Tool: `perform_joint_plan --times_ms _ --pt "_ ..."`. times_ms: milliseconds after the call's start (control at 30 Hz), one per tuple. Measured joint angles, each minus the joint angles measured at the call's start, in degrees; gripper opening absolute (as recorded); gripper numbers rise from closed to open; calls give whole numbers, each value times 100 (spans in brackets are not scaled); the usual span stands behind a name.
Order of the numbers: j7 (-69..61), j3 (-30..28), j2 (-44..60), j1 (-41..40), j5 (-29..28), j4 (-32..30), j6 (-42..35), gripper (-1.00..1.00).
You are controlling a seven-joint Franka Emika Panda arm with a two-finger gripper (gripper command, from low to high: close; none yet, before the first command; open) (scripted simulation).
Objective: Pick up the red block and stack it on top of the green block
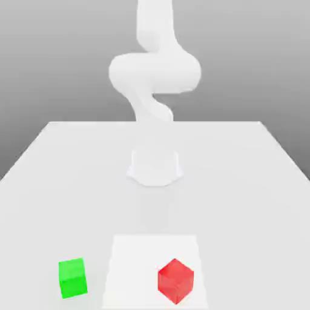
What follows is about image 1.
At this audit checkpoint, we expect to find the small red cube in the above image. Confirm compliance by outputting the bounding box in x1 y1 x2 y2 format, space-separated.
157 258 195 305

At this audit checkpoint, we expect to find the small green cube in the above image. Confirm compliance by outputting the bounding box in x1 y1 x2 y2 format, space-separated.
58 257 88 300

